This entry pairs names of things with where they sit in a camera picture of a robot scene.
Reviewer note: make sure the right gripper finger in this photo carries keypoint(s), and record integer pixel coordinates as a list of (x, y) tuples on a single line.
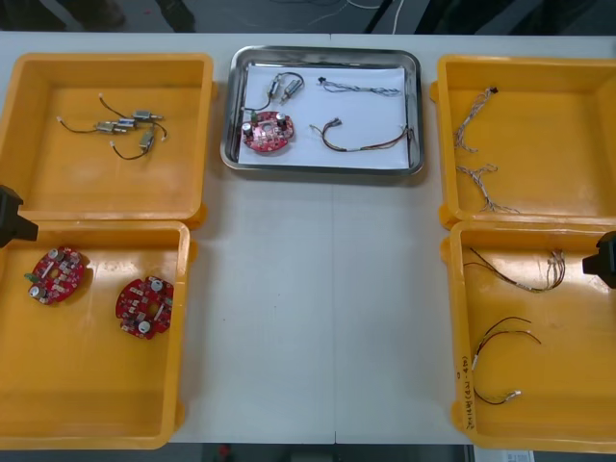
[(608, 245), (601, 267)]

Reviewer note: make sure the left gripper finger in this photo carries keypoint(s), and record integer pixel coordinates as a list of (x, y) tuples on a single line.
[(17, 231), (9, 204)]

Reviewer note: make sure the steel tray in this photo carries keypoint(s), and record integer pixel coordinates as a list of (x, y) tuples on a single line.
[(231, 144)]

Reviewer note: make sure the round red circuit board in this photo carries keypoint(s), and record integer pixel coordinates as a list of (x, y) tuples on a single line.
[(48, 267), (135, 303), (267, 142)]

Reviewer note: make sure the white paper sheet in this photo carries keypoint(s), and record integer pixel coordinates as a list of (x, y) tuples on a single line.
[(356, 108)]

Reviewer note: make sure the metal solenoid blue label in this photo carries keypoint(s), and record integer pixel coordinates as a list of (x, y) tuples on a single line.
[(274, 86), (126, 122), (292, 88)]

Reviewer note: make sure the yellow-orange plastic bin with handwriting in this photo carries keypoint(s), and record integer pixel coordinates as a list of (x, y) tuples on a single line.
[(529, 423)]

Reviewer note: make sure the person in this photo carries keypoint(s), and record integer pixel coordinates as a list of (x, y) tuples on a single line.
[(180, 17)]

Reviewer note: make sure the black stand leg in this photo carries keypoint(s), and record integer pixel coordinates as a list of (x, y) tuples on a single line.
[(428, 14), (377, 18)]

